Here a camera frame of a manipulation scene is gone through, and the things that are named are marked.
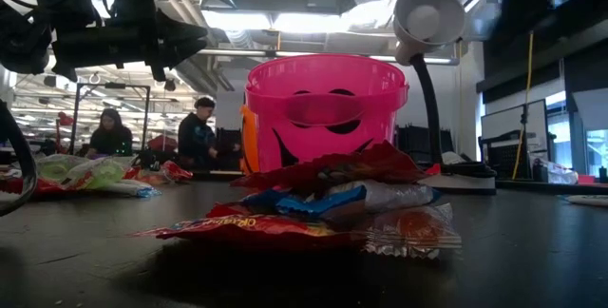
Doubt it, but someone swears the clear wrapper green candy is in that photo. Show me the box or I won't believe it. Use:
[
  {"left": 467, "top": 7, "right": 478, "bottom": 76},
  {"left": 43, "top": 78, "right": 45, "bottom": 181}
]
[
  {"left": 36, "top": 154, "right": 89, "bottom": 186},
  {"left": 78, "top": 158, "right": 130, "bottom": 190}
]

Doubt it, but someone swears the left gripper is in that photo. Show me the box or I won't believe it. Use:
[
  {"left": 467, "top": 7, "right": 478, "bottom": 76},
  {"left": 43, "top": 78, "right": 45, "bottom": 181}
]
[{"left": 50, "top": 9, "right": 210, "bottom": 83}]

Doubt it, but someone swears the clear wrapper orange candy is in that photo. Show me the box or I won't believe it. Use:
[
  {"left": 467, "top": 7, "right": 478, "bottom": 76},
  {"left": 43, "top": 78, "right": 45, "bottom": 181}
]
[{"left": 363, "top": 202, "right": 463, "bottom": 260}]

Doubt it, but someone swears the dark red candy wrapper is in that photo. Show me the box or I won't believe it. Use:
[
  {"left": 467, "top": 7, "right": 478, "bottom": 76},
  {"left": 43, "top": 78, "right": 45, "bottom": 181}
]
[{"left": 230, "top": 140, "right": 443, "bottom": 193}]

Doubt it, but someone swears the red Skittles candy bag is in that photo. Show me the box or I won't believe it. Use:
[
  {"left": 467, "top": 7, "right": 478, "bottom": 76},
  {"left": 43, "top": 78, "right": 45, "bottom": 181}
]
[{"left": 130, "top": 202, "right": 370, "bottom": 252}]

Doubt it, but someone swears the orange pumpkin bucket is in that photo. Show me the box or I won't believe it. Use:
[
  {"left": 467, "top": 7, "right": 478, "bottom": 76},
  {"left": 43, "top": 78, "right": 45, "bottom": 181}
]
[{"left": 238, "top": 103, "right": 261, "bottom": 176}]

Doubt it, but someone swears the yellow hanging cable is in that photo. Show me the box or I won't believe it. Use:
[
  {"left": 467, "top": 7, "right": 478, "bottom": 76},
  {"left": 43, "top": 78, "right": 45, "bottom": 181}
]
[{"left": 511, "top": 29, "right": 535, "bottom": 181}]

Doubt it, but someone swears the clear plastic bag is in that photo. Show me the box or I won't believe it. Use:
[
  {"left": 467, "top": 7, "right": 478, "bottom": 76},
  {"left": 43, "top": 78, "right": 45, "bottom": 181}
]
[{"left": 531, "top": 157, "right": 580, "bottom": 185}]

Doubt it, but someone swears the person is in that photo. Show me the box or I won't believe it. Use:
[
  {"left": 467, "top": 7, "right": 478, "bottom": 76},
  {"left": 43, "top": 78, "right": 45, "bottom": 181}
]
[
  {"left": 177, "top": 96, "right": 219, "bottom": 170},
  {"left": 87, "top": 106, "right": 135, "bottom": 158}
]

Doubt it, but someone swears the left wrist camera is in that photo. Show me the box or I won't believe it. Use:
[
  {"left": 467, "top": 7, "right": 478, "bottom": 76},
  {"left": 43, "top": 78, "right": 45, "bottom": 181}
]
[{"left": 103, "top": 0, "right": 159, "bottom": 29}]

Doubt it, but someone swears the white desk lamp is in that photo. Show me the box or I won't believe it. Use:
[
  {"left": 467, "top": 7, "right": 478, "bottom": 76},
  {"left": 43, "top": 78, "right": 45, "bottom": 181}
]
[{"left": 391, "top": 0, "right": 498, "bottom": 191}]

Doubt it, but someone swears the black crate stack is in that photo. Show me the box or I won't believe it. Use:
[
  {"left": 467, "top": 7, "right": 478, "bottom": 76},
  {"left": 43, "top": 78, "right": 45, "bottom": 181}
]
[
  {"left": 396, "top": 125, "right": 455, "bottom": 165},
  {"left": 216, "top": 126, "right": 243, "bottom": 171}
]

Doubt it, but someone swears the pink pumpkin face bucket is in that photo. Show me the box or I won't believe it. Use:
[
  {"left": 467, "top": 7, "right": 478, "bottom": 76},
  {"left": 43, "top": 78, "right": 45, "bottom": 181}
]
[{"left": 244, "top": 53, "right": 410, "bottom": 179}]

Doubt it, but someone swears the gray board black frame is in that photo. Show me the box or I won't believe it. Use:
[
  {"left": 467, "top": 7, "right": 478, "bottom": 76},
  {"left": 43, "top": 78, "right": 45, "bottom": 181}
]
[{"left": 479, "top": 98, "right": 552, "bottom": 181}]

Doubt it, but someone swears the black bucket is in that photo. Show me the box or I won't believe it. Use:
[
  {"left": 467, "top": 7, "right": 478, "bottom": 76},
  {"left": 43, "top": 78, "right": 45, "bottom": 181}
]
[{"left": 0, "top": 100, "right": 39, "bottom": 219}]

